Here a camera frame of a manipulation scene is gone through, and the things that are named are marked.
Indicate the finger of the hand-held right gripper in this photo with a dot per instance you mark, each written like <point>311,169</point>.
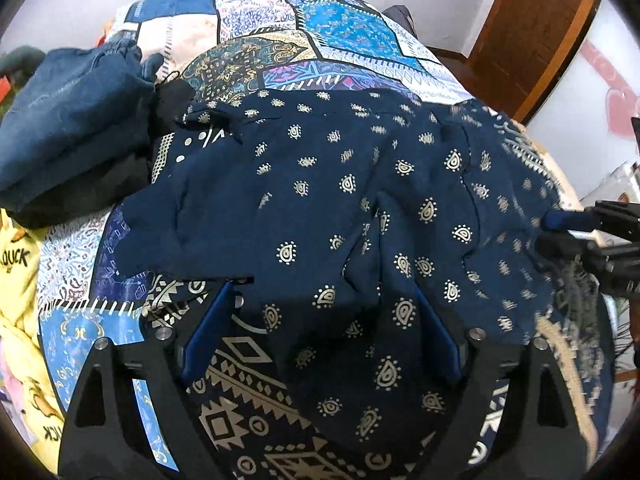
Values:
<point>562,220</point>
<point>565,250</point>

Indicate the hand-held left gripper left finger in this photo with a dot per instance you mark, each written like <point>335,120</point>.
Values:
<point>205,342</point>

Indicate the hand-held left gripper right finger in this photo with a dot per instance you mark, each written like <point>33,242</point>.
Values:
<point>442,345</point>

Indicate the navy patterned hooded garment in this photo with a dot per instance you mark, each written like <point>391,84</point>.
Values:
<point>350,210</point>

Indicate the pink heart sticker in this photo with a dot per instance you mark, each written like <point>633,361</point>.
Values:
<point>617,95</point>

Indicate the yellow duck print blanket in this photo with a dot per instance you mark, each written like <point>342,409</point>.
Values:
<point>22,320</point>

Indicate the wooden door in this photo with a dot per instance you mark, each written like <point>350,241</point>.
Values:
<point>530,30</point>

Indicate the folded blue jeans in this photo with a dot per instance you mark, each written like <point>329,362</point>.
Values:
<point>70,125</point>

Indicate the grey bag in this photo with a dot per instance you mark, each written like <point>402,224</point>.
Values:
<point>402,20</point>

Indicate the blue patchwork bed blanket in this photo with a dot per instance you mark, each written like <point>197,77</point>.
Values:
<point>280,25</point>

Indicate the dark grey cushion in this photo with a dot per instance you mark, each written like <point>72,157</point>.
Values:
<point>22,57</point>

